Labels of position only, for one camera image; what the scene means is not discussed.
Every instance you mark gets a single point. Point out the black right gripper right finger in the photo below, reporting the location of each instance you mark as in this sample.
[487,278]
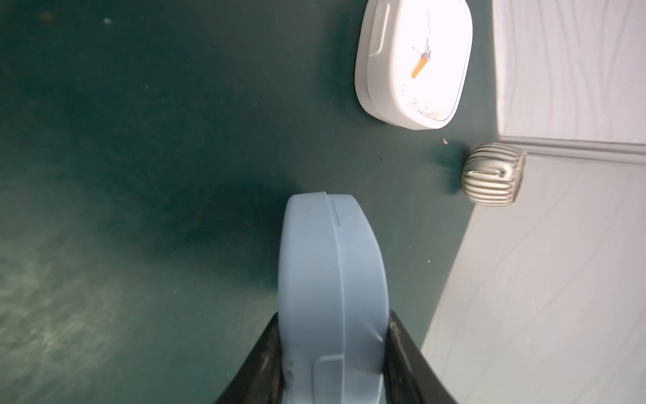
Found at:
[408,378]

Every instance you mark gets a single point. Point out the blue white alarm clock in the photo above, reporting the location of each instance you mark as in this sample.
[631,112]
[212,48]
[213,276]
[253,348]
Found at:
[333,302]

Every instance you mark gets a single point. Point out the striped white ceramic mug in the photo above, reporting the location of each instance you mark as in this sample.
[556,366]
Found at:
[492,174]

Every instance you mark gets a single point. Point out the white alarm clock back up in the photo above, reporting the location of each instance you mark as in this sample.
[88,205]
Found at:
[412,60]

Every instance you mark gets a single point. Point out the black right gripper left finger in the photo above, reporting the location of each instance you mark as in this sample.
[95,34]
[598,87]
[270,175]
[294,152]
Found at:
[260,379]

